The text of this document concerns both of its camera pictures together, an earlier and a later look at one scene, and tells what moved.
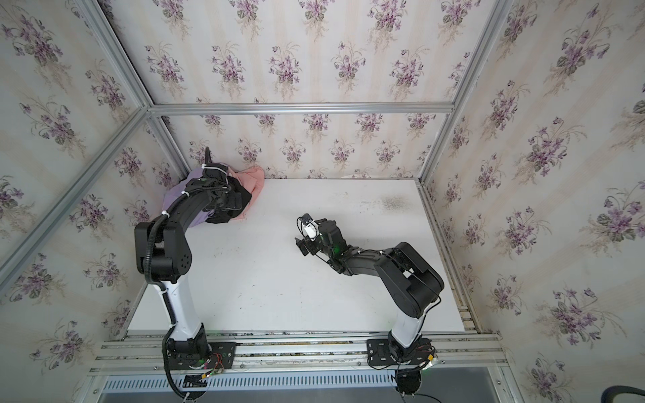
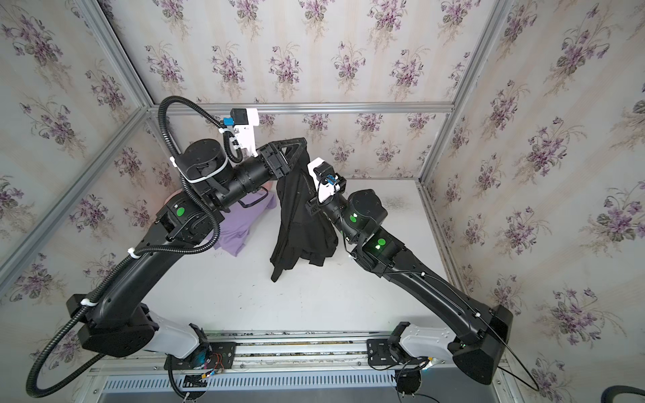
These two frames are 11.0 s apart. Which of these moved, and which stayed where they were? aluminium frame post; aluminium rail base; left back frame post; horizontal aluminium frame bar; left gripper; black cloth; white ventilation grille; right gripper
Moved: left gripper; black cloth; right gripper
Stayed: aluminium frame post; left back frame post; white ventilation grille; horizontal aluminium frame bar; aluminium rail base
